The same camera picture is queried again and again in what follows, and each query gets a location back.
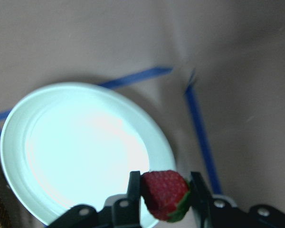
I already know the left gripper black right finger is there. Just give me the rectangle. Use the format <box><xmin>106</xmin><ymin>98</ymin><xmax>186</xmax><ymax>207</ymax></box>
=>
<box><xmin>190</xmin><ymin>171</ymin><xmax>285</xmax><ymax>228</ymax></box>

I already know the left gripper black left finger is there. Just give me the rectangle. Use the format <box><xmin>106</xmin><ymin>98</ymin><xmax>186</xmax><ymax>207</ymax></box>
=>
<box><xmin>49</xmin><ymin>171</ymin><xmax>141</xmax><ymax>228</ymax></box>

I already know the light green plate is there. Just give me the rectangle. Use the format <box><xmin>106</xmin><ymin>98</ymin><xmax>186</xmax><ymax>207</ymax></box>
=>
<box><xmin>0</xmin><ymin>83</ymin><xmax>176</xmax><ymax>225</ymax></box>

